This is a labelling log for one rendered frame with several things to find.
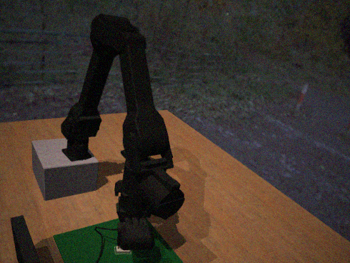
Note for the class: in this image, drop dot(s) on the green flat board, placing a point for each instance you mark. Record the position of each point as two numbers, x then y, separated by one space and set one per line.
84 245

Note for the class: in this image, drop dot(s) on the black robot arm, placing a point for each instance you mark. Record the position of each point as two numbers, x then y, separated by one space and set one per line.
144 129

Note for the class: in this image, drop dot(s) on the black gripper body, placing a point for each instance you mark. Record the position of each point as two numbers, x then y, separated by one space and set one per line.
136 234

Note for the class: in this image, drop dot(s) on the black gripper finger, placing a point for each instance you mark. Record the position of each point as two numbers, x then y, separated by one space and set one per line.
121 224
121 218

